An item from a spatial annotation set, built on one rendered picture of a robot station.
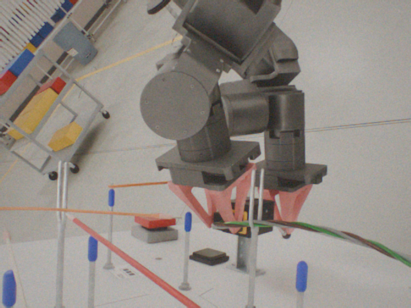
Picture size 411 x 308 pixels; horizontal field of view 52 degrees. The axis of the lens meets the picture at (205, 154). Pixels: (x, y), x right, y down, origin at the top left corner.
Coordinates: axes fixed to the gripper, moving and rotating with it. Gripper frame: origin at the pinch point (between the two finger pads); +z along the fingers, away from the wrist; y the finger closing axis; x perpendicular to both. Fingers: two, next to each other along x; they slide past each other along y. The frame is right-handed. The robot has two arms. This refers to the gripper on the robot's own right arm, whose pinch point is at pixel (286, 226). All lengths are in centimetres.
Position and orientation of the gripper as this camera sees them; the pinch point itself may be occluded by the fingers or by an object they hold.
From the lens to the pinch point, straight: 63.3
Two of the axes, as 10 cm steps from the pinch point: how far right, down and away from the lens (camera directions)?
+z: 0.6, 9.8, 2.0
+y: 7.8, 0.8, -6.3
